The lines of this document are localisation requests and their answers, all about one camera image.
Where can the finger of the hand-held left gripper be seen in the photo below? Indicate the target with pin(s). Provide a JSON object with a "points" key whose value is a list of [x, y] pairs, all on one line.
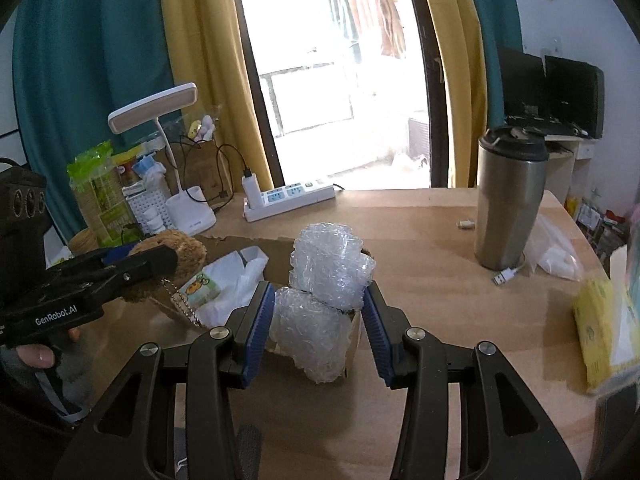
{"points": [[80, 265], [150, 262]]}

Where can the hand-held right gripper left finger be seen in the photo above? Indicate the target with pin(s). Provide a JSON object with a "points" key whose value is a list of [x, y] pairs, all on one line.
{"points": [[257, 340]]}

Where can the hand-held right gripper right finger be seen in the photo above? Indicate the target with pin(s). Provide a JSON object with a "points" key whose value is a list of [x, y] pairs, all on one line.
{"points": [[380, 340]]}

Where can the brown plush toy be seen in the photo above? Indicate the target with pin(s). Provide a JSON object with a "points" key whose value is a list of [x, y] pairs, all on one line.
{"points": [[187, 255]]}

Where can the small cartoon print pack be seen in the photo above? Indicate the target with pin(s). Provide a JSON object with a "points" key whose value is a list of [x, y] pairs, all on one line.
{"points": [[200, 289]]}

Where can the white plastic bag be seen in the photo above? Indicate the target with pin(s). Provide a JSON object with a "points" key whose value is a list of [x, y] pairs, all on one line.
{"points": [[240, 280]]}

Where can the brown cardboard box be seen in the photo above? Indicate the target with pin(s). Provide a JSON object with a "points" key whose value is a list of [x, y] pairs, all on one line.
{"points": [[225, 244]]}

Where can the clear bubble wrap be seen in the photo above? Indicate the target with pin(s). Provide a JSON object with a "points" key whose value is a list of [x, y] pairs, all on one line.
{"points": [[320, 270]]}

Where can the person's left hand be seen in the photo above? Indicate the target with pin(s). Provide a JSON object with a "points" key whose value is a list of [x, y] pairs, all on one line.
{"points": [[37, 356]]}

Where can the round woven container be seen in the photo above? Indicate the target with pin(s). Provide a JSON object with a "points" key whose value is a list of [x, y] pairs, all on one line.
{"points": [[87, 241]]}

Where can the small white bottle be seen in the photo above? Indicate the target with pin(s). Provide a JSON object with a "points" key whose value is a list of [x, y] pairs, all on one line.
{"points": [[149, 217], [159, 225]]}

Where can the white perforated basket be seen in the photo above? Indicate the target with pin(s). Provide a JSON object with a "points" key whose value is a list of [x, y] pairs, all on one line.
{"points": [[150, 200]]}

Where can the white desk lamp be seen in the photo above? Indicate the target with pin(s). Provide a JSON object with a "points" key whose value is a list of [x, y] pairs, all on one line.
{"points": [[192, 215]]}

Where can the green snack packet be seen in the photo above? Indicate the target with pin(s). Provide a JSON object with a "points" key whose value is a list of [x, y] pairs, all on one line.
{"points": [[102, 200]]}

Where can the brown jar with yellow lid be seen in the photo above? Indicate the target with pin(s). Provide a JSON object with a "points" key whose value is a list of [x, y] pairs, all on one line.
{"points": [[131, 172]]}

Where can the blue white packet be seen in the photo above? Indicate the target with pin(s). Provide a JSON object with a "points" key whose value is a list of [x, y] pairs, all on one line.
{"points": [[150, 170]]}

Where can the brown paper bag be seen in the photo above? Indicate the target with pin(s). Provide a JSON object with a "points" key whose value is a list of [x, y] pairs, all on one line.
{"points": [[205, 170]]}

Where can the white charger plug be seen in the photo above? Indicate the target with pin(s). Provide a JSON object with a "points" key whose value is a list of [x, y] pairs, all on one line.
{"points": [[251, 190]]}

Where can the white power strip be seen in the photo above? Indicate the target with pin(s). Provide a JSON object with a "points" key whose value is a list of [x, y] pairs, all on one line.
{"points": [[290, 200]]}

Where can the small white adapter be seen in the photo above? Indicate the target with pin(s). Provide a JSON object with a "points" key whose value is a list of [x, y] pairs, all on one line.
{"points": [[466, 223]]}

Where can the small yellow white plush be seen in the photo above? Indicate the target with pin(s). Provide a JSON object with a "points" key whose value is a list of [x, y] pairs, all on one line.
{"points": [[202, 127]]}

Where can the steel tumbler with black lid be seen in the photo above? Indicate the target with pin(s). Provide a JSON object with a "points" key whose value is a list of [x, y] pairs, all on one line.
{"points": [[507, 210]]}

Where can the clear plastic bag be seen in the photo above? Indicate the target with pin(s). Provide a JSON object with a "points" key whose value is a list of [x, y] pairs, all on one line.
{"points": [[555, 255]]}

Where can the teal curtain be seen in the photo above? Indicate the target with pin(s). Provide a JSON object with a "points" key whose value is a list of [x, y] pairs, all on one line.
{"points": [[90, 60], [492, 5]]}

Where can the white balcony appliance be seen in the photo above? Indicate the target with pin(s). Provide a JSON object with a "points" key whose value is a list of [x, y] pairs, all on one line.
{"points": [[419, 135]]}

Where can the yellow curtain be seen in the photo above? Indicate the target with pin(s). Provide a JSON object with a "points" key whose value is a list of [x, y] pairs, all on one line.
{"points": [[460, 85], [210, 60]]}

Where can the yellow tissue pack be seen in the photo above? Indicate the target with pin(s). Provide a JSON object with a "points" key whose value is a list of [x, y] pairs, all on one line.
{"points": [[597, 330]]}

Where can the white computer desk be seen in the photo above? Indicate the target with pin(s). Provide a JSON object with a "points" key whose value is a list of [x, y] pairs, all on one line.
{"points": [[565, 170]]}

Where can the black computer monitor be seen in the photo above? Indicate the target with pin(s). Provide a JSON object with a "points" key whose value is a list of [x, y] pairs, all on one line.
{"points": [[572, 95], [520, 80]]}

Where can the hanging green shirt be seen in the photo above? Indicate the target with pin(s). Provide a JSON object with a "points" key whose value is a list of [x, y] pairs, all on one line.
{"points": [[340, 5]]}

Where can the hanging beige shirt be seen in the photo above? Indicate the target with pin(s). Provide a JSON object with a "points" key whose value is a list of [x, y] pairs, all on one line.
{"points": [[380, 5]]}

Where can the black door frame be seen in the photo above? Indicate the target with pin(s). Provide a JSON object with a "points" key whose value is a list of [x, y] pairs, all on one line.
{"points": [[435, 110]]}

